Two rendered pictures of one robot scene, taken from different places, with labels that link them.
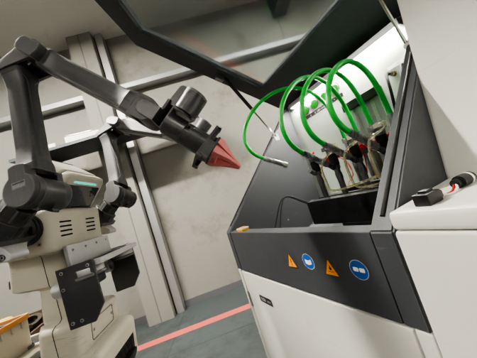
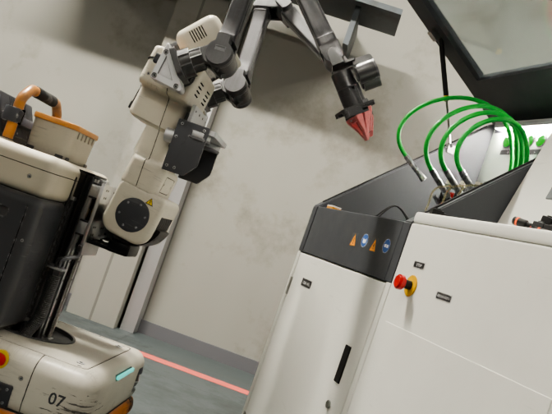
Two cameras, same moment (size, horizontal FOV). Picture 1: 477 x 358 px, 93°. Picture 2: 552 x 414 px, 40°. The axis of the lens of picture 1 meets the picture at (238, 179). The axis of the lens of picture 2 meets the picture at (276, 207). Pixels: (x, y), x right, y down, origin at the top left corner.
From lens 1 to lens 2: 157 cm
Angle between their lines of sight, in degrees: 10
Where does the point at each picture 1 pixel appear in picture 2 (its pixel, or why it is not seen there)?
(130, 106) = (324, 44)
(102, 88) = (314, 15)
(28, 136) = (241, 14)
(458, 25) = not seen: outside the picture
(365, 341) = (359, 298)
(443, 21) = not seen: outside the picture
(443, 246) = (420, 232)
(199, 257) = (218, 270)
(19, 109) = not seen: outside the picture
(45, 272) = (163, 113)
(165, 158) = (285, 60)
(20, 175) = (225, 43)
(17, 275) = (143, 100)
